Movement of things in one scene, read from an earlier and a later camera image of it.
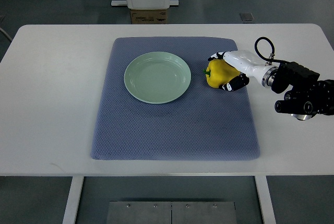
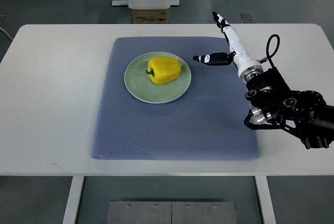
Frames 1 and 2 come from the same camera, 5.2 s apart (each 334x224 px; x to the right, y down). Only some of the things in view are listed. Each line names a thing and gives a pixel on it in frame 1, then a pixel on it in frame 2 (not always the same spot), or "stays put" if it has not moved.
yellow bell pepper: [218, 72] -> [163, 70]
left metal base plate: [139, 212] stays put
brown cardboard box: [148, 16] stays put
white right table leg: [265, 200] stays put
